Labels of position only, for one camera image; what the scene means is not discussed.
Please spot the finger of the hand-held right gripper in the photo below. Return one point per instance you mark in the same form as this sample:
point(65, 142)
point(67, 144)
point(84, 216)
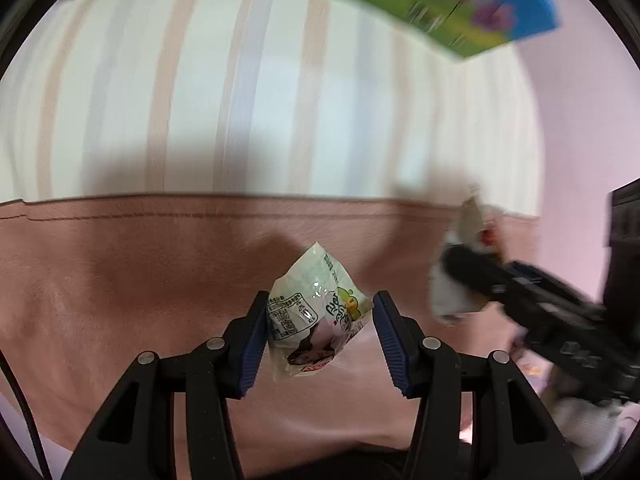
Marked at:
point(475, 272)

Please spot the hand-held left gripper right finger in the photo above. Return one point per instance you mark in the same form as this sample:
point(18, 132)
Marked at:
point(392, 350)

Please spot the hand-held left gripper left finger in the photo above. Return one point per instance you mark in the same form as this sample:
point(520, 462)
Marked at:
point(252, 350)

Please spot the green white snack packet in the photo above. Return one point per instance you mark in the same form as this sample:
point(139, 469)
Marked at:
point(310, 300)

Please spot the dark box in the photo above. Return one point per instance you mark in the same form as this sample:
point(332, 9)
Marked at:
point(625, 240)

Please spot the pink fleece blanket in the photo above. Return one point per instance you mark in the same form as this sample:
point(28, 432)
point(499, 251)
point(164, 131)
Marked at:
point(125, 270)

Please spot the striped white cloth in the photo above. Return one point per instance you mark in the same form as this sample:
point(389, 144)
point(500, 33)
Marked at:
point(280, 110)

